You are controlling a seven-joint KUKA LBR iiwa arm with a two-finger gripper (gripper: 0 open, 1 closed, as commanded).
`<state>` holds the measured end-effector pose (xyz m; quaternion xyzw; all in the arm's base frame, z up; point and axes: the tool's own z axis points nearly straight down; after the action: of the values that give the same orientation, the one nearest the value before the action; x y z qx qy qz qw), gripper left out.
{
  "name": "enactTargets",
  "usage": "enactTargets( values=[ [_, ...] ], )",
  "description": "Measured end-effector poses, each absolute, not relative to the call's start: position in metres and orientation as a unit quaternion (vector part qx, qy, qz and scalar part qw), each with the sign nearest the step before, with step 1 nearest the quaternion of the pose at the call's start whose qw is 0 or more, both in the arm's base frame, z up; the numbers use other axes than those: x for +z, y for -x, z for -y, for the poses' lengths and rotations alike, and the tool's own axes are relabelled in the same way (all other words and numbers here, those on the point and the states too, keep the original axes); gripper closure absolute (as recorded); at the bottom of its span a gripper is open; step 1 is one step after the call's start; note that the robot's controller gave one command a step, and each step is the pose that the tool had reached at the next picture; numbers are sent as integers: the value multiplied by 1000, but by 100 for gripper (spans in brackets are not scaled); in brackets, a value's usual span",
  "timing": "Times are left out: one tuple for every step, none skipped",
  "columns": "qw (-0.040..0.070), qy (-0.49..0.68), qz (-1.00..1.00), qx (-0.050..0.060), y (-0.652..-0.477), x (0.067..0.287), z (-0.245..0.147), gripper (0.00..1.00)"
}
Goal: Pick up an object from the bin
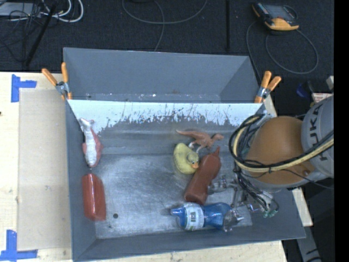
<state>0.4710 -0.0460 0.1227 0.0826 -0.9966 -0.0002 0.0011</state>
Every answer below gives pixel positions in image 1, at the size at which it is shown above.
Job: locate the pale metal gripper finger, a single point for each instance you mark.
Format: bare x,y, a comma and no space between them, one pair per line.
221,185
231,219

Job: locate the red-brown squeeze bottle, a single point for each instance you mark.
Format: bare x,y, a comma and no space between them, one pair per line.
203,177

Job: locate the blue spray bottle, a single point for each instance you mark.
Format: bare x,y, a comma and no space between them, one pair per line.
210,214

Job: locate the yellow rubber duck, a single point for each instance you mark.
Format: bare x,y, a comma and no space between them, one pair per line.
184,158

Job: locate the brown toy dinosaur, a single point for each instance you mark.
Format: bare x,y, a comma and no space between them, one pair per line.
203,139

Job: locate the grey metal bin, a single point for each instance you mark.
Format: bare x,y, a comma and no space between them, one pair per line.
141,190

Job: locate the red-brown flat block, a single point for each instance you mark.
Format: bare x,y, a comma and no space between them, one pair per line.
94,196

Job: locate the white and pink toy fish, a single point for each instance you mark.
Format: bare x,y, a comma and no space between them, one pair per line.
91,146

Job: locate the pale wood flat board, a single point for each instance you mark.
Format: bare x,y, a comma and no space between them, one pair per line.
41,160

